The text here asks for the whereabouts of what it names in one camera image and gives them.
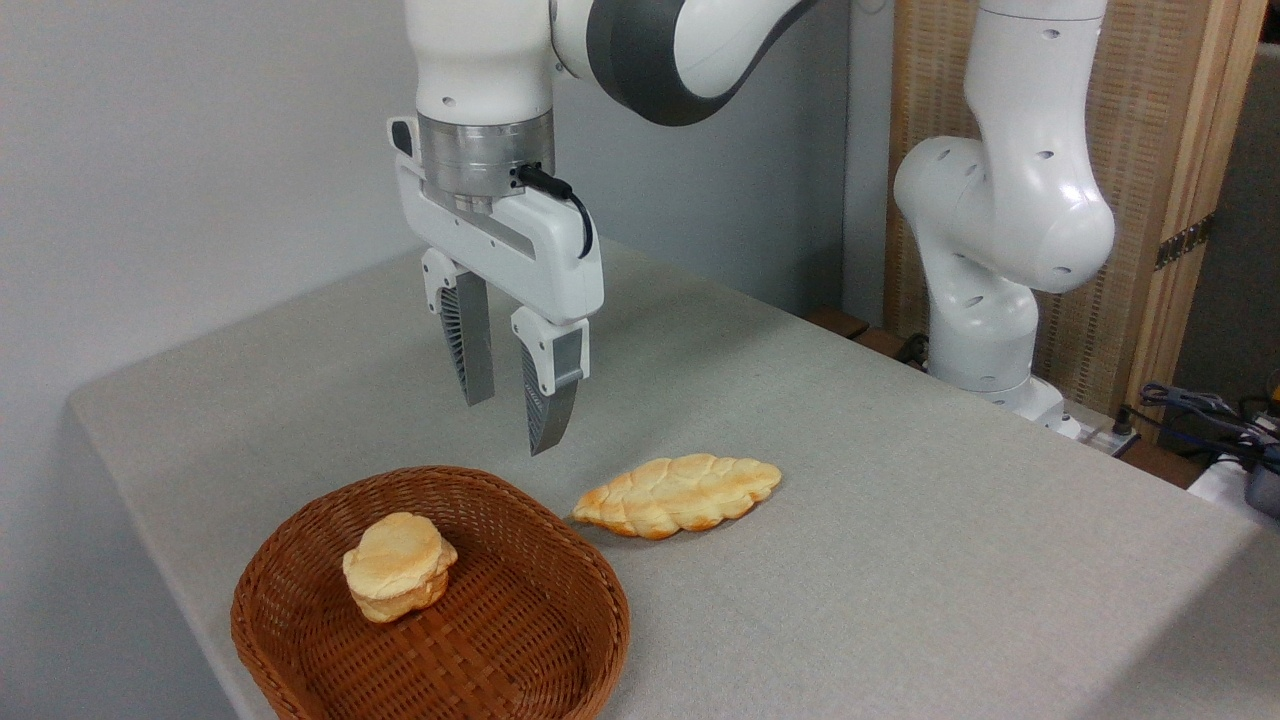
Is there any brown wicker basket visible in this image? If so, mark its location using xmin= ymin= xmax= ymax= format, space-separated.
xmin=230 ymin=466 xmax=632 ymax=720

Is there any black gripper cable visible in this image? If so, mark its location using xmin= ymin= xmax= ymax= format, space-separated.
xmin=515 ymin=164 xmax=595 ymax=259

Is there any dark cable bundle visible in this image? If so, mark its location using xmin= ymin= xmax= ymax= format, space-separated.
xmin=1120 ymin=378 xmax=1280 ymax=473

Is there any long braided bread loaf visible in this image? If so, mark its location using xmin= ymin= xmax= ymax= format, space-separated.
xmin=572 ymin=453 xmax=783 ymax=541

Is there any bamboo folding screen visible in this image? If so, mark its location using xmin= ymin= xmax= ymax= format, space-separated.
xmin=885 ymin=0 xmax=1269 ymax=441

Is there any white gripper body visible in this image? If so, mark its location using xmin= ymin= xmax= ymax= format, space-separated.
xmin=388 ymin=117 xmax=605 ymax=326

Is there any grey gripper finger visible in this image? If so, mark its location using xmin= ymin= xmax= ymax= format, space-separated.
xmin=511 ymin=306 xmax=591 ymax=457
xmin=421 ymin=248 xmax=496 ymax=407

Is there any round bread bun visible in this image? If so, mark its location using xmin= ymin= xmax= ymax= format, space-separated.
xmin=342 ymin=512 xmax=459 ymax=624

